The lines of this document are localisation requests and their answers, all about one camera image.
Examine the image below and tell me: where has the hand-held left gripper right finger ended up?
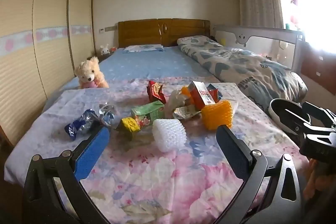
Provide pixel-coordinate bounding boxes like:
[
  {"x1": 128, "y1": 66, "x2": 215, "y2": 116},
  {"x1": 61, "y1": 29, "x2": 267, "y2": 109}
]
[{"x1": 216, "y1": 125, "x2": 301, "y2": 224}]

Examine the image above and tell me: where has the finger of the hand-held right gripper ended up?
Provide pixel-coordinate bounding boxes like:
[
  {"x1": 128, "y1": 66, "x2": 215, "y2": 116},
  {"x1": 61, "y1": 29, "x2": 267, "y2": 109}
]
[
  {"x1": 302, "y1": 101, "x2": 336, "y2": 125},
  {"x1": 280, "y1": 109, "x2": 336, "y2": 136}
]

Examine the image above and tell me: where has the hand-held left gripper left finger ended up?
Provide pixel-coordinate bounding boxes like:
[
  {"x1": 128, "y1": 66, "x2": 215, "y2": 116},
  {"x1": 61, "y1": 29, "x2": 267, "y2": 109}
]
[{"x1": 22, "y1": 126, "x2": 111, "y2": 224}]

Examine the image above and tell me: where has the blue wrapper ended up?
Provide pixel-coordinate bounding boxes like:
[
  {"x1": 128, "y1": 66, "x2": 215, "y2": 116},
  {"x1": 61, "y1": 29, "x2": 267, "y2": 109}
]
[{"x1": 64, "y1": 109, "x2": 101, "y2": 140}]

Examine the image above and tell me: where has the silver wrapper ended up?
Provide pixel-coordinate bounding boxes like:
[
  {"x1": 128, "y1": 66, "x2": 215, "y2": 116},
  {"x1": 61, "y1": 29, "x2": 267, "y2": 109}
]
[{"x1": 98, "y1": 103, "x2": 118, "y2": 127}]

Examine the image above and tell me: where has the yellow snack packet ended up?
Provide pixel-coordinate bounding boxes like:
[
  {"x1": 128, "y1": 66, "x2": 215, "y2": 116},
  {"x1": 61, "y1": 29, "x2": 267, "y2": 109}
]
[{"x1": 115, "y1": 117, "x2": 142, "y2": 139}]

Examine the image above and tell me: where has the orange and blue snack bag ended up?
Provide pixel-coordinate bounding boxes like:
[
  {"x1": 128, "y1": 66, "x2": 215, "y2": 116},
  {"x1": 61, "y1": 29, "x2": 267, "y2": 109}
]
[{"x1": 207, "y1": 84, "x2": 224, "y2": 104}]

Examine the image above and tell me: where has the printed foil wrapper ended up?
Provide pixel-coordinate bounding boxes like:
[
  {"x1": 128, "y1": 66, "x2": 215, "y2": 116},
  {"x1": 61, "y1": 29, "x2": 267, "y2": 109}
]
[{"x1": 173, "y1": 106, "x2": 202, "y2": 121}]

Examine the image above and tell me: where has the red and white carton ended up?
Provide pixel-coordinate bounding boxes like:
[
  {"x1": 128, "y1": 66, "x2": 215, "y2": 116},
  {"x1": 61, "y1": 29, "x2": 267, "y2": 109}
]
[{"x1": 189, "y1": 81, "x2": 214, "y2": 110}]

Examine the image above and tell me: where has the white foam fruit net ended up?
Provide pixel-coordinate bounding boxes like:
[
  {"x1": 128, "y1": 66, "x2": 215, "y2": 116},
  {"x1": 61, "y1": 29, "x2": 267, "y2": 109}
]
[{"x1": 152, "y1": 118, "x2": 186, "y2": 152}]

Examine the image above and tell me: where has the green drink carton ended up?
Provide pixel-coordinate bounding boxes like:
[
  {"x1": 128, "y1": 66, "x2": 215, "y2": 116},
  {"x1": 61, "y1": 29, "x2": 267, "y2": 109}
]
[{"x1": 131, "y1": 101, "x2": 165, "y2": 128}]

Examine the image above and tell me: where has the white plastic bag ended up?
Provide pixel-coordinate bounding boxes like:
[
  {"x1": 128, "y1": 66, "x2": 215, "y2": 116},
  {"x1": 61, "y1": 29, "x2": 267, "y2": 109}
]
[{"x1": 167, "y1": 89, "x2": 195, "y2": 119}]

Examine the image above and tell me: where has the red snack box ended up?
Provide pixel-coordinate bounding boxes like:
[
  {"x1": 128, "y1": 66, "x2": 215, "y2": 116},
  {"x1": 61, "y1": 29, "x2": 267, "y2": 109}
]
[{"x1": 146, "y1": 80, "x2": 167, "y2": 104}]

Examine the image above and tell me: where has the person's right hand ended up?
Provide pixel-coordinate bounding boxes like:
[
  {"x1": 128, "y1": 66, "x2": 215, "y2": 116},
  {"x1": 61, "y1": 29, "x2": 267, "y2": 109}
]
[{"x1": 303, "y1": 158, "x2": 336, "y2": 201}]

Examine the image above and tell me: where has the brown wooden dresser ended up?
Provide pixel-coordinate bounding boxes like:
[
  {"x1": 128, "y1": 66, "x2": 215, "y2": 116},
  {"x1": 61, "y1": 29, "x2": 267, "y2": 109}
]
[{"x1": 299, "y1": 40, "x2": 336, "y2": 96}]

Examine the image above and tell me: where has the pink floral bed sheet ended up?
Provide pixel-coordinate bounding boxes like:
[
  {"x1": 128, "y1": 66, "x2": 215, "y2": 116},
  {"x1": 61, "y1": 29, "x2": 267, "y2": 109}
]
[{"x1": 4, "y1": 77, "x2": 310, "y2": 224}]

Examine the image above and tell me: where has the blue and white printed duvet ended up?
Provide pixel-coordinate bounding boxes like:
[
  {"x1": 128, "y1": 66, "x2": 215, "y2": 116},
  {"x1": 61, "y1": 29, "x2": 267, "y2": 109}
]
[{"x1": 176, "y1": 35, "x2": 308, "y2": 111}]

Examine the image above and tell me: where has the cream teddy bear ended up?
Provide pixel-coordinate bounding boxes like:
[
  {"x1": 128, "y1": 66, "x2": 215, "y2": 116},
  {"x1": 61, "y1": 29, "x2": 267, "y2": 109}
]
[{"x1": 74, "y1": 56, "x2": 109, "y2": 90}]

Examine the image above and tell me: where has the dark wooden nightstand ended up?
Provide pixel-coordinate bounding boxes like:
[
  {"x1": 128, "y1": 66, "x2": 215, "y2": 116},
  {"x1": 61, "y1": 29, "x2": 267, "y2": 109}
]
[{"x1": 95, "y1": 53, "x2": 113, "y2": 63}]

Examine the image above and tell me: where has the bed with blue sheet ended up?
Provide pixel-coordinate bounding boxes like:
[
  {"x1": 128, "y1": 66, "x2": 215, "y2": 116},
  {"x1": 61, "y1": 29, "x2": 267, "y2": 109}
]
[{"x1": 43, "y1": 46, "x2": 223, "y2": 109}]

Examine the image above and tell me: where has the blue and white pillow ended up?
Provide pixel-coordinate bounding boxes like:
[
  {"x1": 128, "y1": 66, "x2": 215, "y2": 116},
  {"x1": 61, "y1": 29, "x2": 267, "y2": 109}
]
[{"x1": 123, "y1": 43, "x2": 165, "y2": 53}]

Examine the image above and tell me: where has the wooden bed headboard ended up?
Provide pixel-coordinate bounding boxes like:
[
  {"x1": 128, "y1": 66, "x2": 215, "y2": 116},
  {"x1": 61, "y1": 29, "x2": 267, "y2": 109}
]
[{"x1": 118, "y1": 19, "x2": 210, "y2": 48}]

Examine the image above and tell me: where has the cream sliding door wardrobe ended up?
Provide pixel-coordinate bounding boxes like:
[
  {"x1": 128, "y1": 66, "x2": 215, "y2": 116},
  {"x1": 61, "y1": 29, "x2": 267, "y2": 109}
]
[{"x1": 0, "y1": 0, "x2": 94, "y2": 147}]

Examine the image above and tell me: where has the grey bed guard rail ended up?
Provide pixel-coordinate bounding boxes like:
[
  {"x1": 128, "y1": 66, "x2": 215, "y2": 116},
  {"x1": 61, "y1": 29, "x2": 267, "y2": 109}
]
[{"x1": 213, "y1": 25, "x2": 305, "y2": 69}]

